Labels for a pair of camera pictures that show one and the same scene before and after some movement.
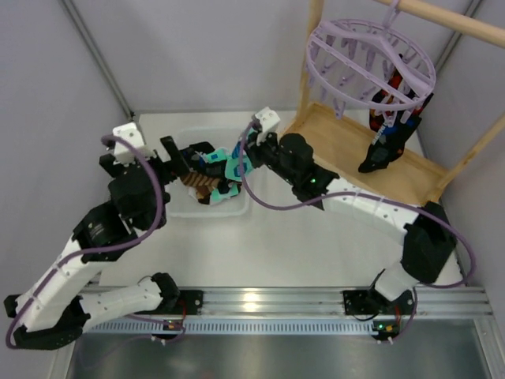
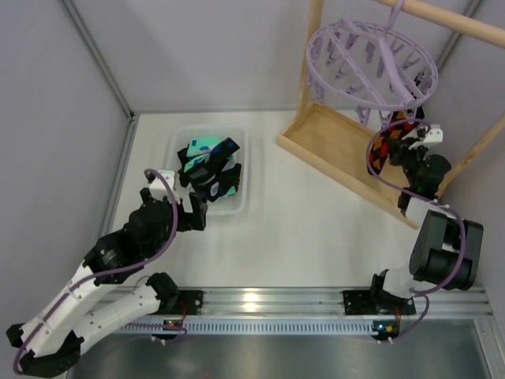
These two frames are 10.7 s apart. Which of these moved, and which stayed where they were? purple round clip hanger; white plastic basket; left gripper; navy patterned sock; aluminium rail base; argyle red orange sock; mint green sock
Moved: argyle red orange sock; mint green sock; left gripper; navy patterned sock
Stayed: white plastic basket; aluminium rail base; purple round clip hanger
